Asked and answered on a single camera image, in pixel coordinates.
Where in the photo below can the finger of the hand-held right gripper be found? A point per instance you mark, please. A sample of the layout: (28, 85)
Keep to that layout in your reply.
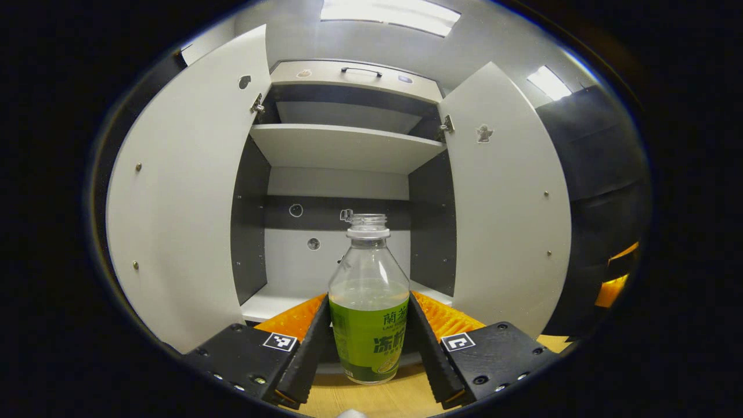
(622, 267)
(612, 293)

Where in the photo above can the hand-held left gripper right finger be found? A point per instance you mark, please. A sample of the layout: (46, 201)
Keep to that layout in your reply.
(432, 360)

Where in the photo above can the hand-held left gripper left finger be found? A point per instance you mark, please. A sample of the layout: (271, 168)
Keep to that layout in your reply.
(307, 360)

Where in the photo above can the green label plastic bottle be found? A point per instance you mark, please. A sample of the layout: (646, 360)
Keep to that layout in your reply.
(368, 337)

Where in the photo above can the grey cabinet door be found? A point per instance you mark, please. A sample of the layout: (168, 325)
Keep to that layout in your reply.
(505, 220)
(180, 203)

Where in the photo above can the grey cabinet drawer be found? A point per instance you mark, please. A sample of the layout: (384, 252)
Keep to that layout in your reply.
(325, 72)

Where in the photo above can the black backdrop cloth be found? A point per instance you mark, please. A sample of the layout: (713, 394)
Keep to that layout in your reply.
(603, 174)

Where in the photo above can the small ceiling light panel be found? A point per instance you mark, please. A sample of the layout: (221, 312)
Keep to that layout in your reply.
(548, 83)

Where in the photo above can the large ceiling light panel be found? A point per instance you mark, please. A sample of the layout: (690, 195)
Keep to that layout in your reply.
(389, 14)

